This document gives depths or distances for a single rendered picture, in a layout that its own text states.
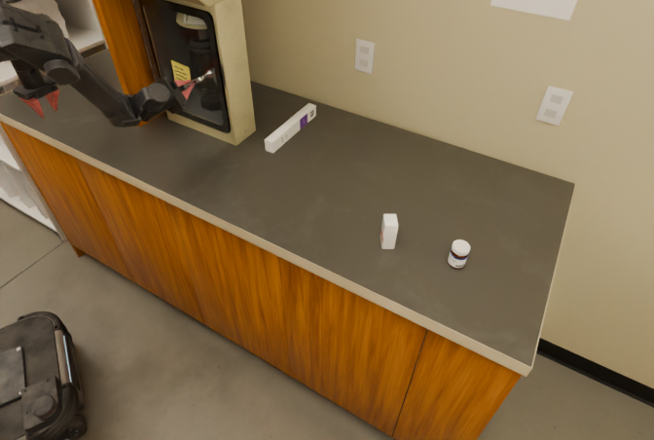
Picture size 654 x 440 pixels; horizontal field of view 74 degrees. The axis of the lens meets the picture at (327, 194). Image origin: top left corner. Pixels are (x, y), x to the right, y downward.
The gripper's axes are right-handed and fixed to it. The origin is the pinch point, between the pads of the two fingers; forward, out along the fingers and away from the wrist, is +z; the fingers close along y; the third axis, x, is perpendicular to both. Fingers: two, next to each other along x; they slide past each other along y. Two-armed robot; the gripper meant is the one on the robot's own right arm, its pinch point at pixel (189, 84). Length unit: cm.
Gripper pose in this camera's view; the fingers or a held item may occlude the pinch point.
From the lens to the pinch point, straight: 144.3
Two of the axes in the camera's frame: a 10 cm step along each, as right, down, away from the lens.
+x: -7.6, 1.0, 6.4
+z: 4.8, -5.7, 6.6
